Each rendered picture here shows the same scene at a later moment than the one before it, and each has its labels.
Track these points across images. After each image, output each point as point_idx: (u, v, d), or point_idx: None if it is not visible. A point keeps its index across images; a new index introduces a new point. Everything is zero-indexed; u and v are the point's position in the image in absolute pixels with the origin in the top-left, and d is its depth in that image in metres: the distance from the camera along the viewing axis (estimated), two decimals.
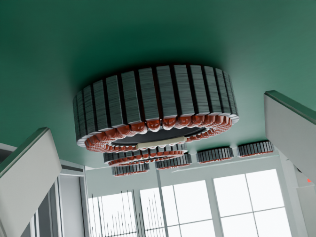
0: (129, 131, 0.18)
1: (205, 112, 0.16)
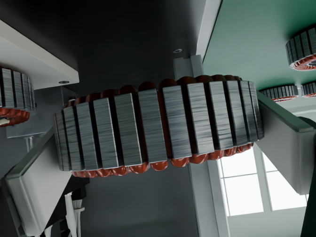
0: None
1: (226, 142, 0.12)
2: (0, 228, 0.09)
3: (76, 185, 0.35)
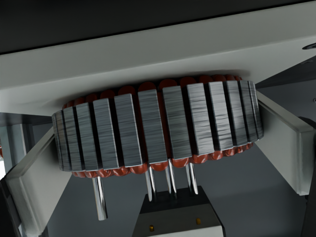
0: None
1: (225, 142, 0.12)
2: (0, 228, 0.09)
3: None
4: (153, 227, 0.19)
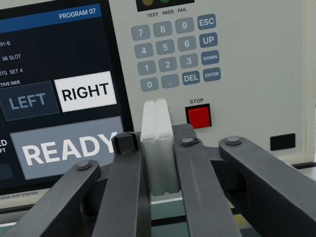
0: None
1: None
2: (127, 190, 0.09)
3: None
4: None
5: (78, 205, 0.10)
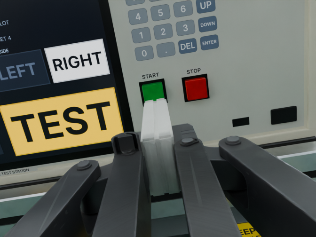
0: None
1: None
2: (127, 190, 0.09)
3: None
4: None
5: (78, 205, 0.10)
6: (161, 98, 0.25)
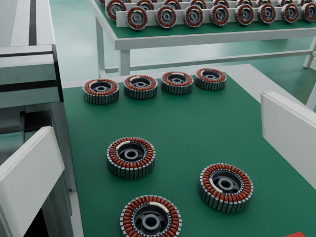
0: None
1: None
2: None
3: None
4: None
5: None
6: None
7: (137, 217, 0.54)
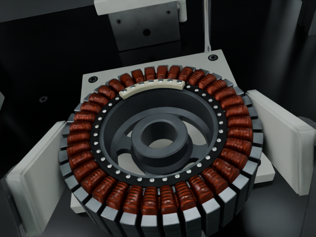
0: (196, 162, 0.14)
1: (105, 203, 0.13)
2: (0, 228, 0.09)
3: None
4: None
5: None
6: None
7: None
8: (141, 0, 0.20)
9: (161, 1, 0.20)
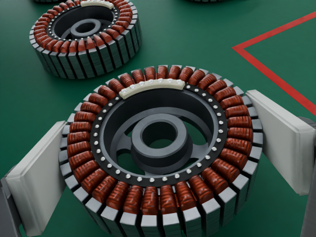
0: (196, 162, 0.14)
1: (105, 203, 0.13)
2: (0, 228, 0.09)
3: None
4: None
5: None
6: None
7: (66, 32, 0.31)
8: None
9: None
